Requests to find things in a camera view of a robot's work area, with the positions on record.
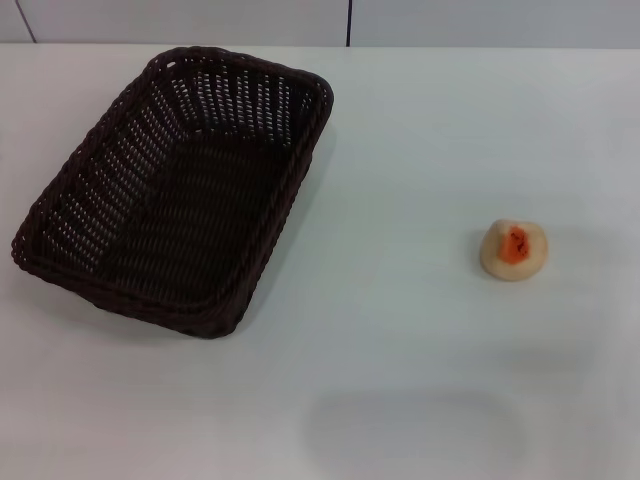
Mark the cream bun with orange filling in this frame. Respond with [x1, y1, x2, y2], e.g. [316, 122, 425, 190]
[479, 218, 550, 279]

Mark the dark brown woven wicker basket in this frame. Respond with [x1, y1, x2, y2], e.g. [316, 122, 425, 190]
[8, 45, 335, 340]

